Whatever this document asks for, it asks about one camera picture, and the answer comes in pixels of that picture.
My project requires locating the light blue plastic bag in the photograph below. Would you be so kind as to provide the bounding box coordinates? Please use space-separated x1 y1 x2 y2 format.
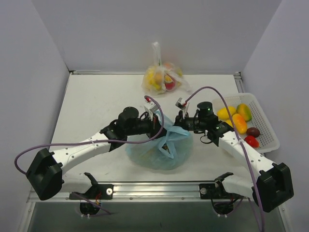
126 115 193 170

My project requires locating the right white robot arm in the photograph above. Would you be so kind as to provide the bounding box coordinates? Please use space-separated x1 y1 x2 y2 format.
175 99 294 213

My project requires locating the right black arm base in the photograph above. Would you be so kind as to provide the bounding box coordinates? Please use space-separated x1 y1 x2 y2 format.
198 172 244 218

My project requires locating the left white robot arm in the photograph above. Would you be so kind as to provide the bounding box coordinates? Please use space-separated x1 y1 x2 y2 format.
26 107 166 201

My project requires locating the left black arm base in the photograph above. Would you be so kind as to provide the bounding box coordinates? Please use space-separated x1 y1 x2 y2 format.
69 173 114 219

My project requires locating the yellow fake pear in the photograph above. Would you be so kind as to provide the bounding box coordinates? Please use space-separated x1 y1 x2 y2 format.
225 119 234 127

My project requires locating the orange fake fruit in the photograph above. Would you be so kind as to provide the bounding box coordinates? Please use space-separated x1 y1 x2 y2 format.
232 114 247 134

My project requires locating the clear tied bag of fruits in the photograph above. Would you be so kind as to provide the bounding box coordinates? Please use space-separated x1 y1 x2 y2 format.
141 42 191 95

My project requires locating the orange yellow fake mango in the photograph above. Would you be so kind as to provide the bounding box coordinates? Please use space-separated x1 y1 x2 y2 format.
237 103 252 122

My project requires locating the dark red fake plum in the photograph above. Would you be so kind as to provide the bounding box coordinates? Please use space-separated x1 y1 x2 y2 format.
246 127 261 138

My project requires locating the red fake bell pepper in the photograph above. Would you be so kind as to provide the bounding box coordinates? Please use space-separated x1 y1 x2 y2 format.
244 135 259 148

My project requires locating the white plastic basket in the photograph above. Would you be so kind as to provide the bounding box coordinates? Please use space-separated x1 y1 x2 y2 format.
212 93 280 153

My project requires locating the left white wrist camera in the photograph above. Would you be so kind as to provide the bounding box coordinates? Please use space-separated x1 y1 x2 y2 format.
144 101 158 120

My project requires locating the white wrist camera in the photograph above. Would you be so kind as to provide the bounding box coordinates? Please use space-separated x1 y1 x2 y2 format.
144 101 158 120
175 98 190 119

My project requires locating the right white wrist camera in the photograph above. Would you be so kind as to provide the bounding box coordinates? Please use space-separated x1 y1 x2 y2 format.
175 98 190 119

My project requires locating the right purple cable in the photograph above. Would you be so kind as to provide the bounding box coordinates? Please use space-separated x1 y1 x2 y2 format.
184 86 265 232

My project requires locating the aluminium front rail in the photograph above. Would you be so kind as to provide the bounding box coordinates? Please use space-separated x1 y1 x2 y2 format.
43 177 254 202

